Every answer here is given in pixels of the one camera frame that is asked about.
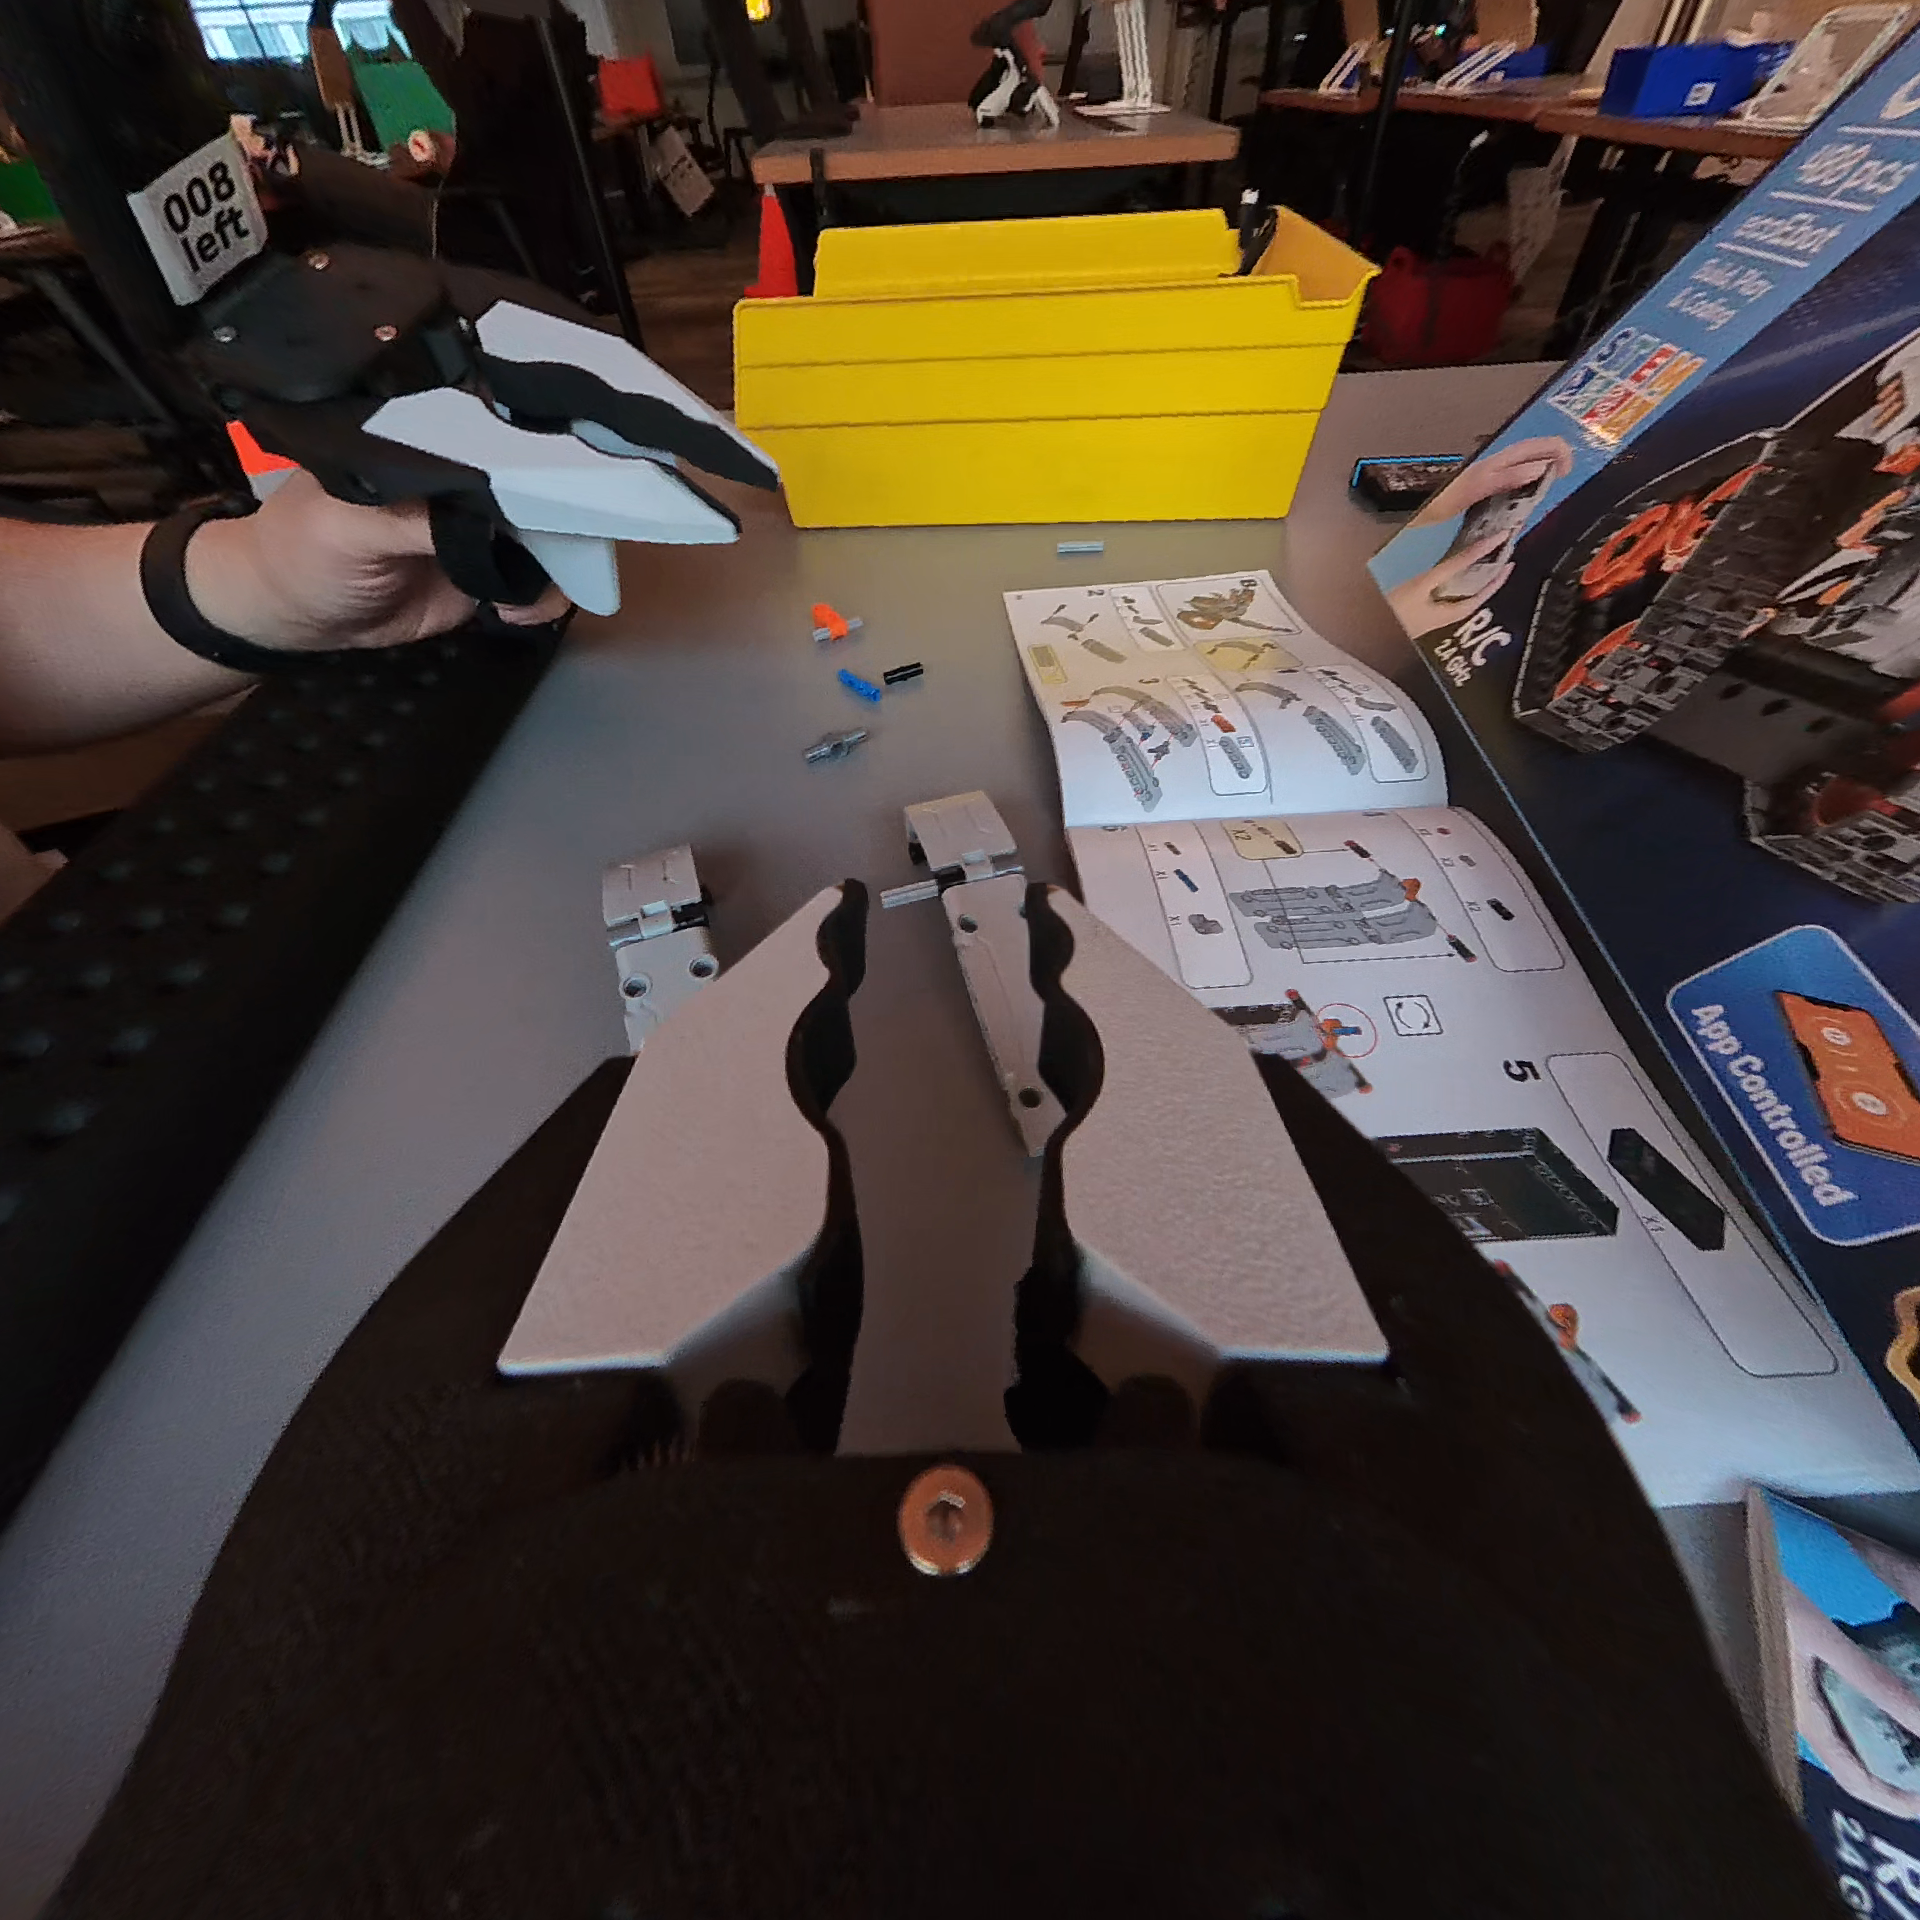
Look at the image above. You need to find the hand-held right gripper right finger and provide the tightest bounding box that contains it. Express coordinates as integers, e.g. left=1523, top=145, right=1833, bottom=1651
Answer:
left=1008, top=883, right=1392, bottom=1455

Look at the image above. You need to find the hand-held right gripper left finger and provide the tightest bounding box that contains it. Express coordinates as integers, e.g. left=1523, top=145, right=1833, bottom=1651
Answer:
left=495, top=879, right=872, bottom=1455

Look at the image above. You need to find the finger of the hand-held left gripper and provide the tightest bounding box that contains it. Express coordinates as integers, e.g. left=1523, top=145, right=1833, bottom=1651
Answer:
left=363, top=386, right=748, bottom=621
left=461, top=296, right=785, bottom=493

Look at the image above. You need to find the grey hinged panel with axle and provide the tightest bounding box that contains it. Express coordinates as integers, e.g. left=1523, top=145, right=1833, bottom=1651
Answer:
left=875, top=790, right=1090, bottom=1160

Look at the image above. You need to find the yellow parts bin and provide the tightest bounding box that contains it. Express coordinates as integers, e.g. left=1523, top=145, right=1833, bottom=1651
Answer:
left=731, top=207, right=1379, bottom=531

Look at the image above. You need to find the grey desk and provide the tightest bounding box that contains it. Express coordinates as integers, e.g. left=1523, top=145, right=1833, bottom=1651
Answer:
left=0, top=360, right=1920, bottom=1920

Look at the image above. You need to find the person's left hand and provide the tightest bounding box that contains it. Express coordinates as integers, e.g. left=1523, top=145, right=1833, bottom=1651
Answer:
left=185, top=468, right=575, bottom=660

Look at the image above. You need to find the green crate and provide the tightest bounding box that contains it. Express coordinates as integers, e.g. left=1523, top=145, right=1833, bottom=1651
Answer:
left=351, top=52, right=460, bottom=145

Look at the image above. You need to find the black wristband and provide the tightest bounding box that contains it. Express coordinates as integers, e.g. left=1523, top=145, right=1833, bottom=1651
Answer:
left=138, top=494, right=302, bottom=674

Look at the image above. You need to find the wooden table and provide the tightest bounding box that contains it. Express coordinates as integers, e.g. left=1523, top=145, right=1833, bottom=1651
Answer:
left=1259, top=74, right=1802, bottom=164
left=750, top=102, right=1244, bottom=191

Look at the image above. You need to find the open instruction booklet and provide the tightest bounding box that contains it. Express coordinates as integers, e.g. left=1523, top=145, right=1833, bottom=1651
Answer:
left=1001, top=570, right=1920, bottom=1510

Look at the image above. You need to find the black perforated pad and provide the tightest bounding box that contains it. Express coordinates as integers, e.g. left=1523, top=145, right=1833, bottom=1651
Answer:
left=0, top=615, right=564, bottom=1519

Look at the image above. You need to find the white and black device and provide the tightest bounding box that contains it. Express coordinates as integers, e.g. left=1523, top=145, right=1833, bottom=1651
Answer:
left=966, top=0, right=1064, bottom=131

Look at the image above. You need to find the blue robot kit box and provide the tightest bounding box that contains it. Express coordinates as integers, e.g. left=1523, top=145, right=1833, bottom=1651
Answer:
left=1368, top=31, right=1920, bottom=1443

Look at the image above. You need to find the black box with blue rim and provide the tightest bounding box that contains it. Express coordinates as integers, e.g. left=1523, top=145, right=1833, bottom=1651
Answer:
left=1350, top=450, right=1464, bottom=516

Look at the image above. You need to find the red bag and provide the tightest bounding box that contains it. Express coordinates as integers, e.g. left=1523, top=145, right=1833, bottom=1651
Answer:
left=1355, top=247, right=1518, bottom=371

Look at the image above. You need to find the blue bin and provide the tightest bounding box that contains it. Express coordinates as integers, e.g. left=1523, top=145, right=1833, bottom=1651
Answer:
left=1596, top=43, right=1793, bottom=120

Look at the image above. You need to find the clear acrylic stand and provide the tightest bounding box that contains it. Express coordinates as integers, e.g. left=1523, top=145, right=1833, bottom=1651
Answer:
left=1746, top=6, right=1913, bottom=131

